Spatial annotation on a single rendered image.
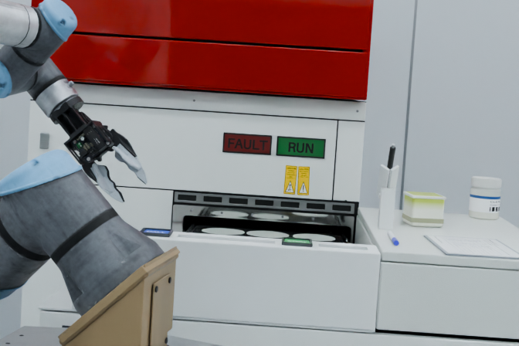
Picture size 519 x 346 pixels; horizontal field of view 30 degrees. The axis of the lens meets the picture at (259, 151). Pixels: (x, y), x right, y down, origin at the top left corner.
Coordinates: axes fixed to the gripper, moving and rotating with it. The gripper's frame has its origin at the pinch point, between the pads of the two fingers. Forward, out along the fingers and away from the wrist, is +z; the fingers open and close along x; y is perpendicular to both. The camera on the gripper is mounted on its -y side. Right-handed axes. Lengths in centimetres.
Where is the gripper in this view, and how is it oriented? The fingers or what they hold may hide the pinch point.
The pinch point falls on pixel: (131, 188)
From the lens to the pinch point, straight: 189.9
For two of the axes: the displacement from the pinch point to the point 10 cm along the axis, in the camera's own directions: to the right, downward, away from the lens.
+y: -1.0, -0.1, -9.9
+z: 6.3, 7.7, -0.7
